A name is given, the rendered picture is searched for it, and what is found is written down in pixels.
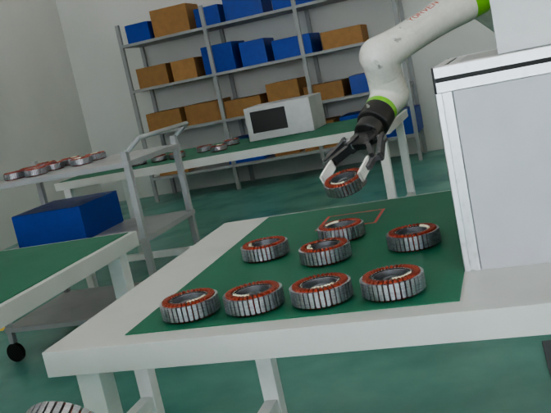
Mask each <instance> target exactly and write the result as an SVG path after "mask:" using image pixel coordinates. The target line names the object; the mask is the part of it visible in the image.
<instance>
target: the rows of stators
mask: <svg viewBox="0 0 551 413"><path fill-rule="evenodd" d="M359 282H360V286H361V291H362V296H363V297H364V298H365V299H367V300H369V301H372V302H373V301H374V302H386V301H387V302H390V301H392V302H394V301H395V300H396V299H397V300H398V301H399V300H401V298H402V299H405V298H410V297H413V296H414V295H417V294H418V293H420V292H421V291H423V290H424V289H425V287H426V279H425V275H424V270H423V268H421V267H420V266H418V265H413V264H411V265H410V264H399V265H397V264H395V265H390V266H388V265H386V266H385V267H383V266H382V267H381V268H376V269H373V270H370V271H369V272H366V273H365V274H364V275H363V276H362V277H361V278H360V279H359ZM289 293H290V297H291V302H292V305H293V306H294V307H297V308H299V309H305V310H311V309H313V310H316V309H321V307H322V308H326V307H331V306H335V304H336V305H339V304H340V303H343V302H345V301H346V300H348V299H349V298H350V297H351V296H352V295H353V286H352V281H351V277H350V276H349V275H346V274H343V273H339V272H338V273H337V272H334V273H333V272H330V273H328V272H327V273H321V275H320V274H317V275H313V276H308V277H305V278H303V279H300V280H298V281H296V282H295V283H293V284H292V285H291V286H290V287H289ZM222 299H223V302H224V307H225V313H226V314H227V315H232V316H236V317H246V316H251V315H256V313H257V315H260V314H261V313H262V314H264V313H265V312H269V311H272V310H273V309H276V308H277V307H279V306H280V305H281V304H282V303H283V302H284V301H285V295H284V291H283V287H282V283H280V282H276V281H274V280H261V281H257V282H255V281H253V282H252V283H250V282H249V283H248V284H244V285H242V284H241V285H240V286H236V287H235V288H232V289H230V290H229V291H227V292H226V293H225V294H224V295H223V297H222ZM159 307H160V311H161V314H162V320H163V321H165V322H167V323H171V324H180V323H182V324H184V323H185V322H186V323H189V321H191V322H193V321H194V320H198V319H200V320H201V319H202V318H206V317H207V316H210V315H212V314H213V313H215V312H216V311H217V310H218V309H219V308H220V307H221V304H220V300H219V297H218V292H217V291H216V290H215V289H213V288H195V289H193V288H192V289H190V291H189V290H186V292H185V291H182V292H178V293H175V294H174V295H173V294H172V295H170V296H169V297H166V298H165V299H164V300H163V301H162V302H161V303H160V305H159Z"/></svg>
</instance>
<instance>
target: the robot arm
mask: <svg viewBox="0 0 551 413"><path fill-rule="evenodd" d="M474 19H475V20H478V21H479V22H480V23H481V24H482V25H484V26H486V27H487V28H489V29H490V30H492V31H493V32H494V26H493V20H492V15H491V9H490V0H434V1H433V2H431V3H430V4H428V5H427V6H426V7H424V8H422V9H421V10H420V11H418V12H417V13H415V14H414V15H412V16H410V17H408V18H407V19H406V20H404V21H402V22H401V23H399V24H397V25H396V26H395V27H393V28H391V29H388V30H386V31H385V32H383V33H381V34H378V35H376V36H374V37H372V38H370V39H368V40H367V41H366V42H365V43H364V44H363V45H362V47H361V49H360V52H359V61H360V63H361V66H362V68H363V71H364V73H365V76H366V78H367V83H368V87H369V91H370V96H369V98H368V100H367V102H366V104H365V105H364V107H363V109H362V110H361V112H360V114H359V115H358V117H357V125H356V126H355V129H354V135H353V136H352V137H351V138H348V139H346V138H345V137H342V138H341V140H340V141H339V143H338V144H337V145H336V146H335V147H334V148H333V149H332V150H331V151H330V152H329V153H328V154H327V155H326V156H325V157H324V158H323V161H324V162H325V164H326V166H325V167H324V169H323V172H322V173H321V175H320V177H319V178H320V180H321V182H322V183H324V182H325V181H326V179H327V178H329V177H330V176H331V175H332V174H333V173H334V172H335V169H336V167H335V166H337V165H338V164H339V163H340V162H341V161H342V160H344V159H345V158H346V157H348V156H349V155H350V154H354V153H355V152H356V151H359V150H366V149H367V151H368V154H369V156H370V157H369V156H366V157H365V159H364V161H363V163H362V165H361V167H360V169H359V170H358V172H357V175H358V177H359V178H360V180H361V181H362V182H364V180H365V178H366V177H367V174H368V172H369V171H370V170H371V169H372V167H373V166H374V165H375V163H377V161H378V160H380V161H383V160H384V159H385V143H386V142H387V140H388V139H387V137H386V134H387V132H388V130H389V128H390V126H391V125H392V123H393V121H394V119H395V117H396V115H397V114H398V113H399V112H400V111H401V110H402V109H403V108H404V107H405V106H406V104H407V102H408V99H409V89H408V86H407V83H406V80H405V79H404V76H403V72H402V69H401V63H402V62H403V61H405V60H406V59H407V58H409V57H410V56H411V55H413V54H414V53H416V52H418V51H419V50H420V49H422V48H423V47H425V46H426V45H428V44H429V43H431V42H433V41H435V40H436V39H438V38H439V37H441V36H443V35H445V34H447V33H448V32H450V31H452V30H455V29H456V28H458V27H460V26H462V25H465V24H466V23H468V22H470V21H472V20H474ZM374 143H377V147H376V154H375V152H374V148H373V146H372V144H374ZM351 144H352V146H353V148H354V149H352V147H351ZM333 162H334V163H333Z"/></svg>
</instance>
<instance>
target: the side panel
mask: <svg viewBox="0 0 551 413"><path fill-rule="evenodd" d="M435 99H436V104H437V109H438V114H439V123H440V128H441V134H442V139H443V144H444V153H445V158H446V163H447V168H448V173H449V182H450V188H451V193H452V197H453V206H454V211H455V216H456V221H457V227H458V236H459V241H460V246H461V251H462V260H463V265H464V270H465V271H471V270H482V268H481V263H480V253H479V248H478V243H477V238H476V228H475V223H474V218H473V213H472V208H471V199H470V193H469V188H468V182H467V173H466V168H465V163H464V158H463V153H462V143H461V138H460V133H459V128H458V118H457V113H456V107H455V102H454V97H453V91H452V92H447V93H439V94H436V95H435Z"/></svg>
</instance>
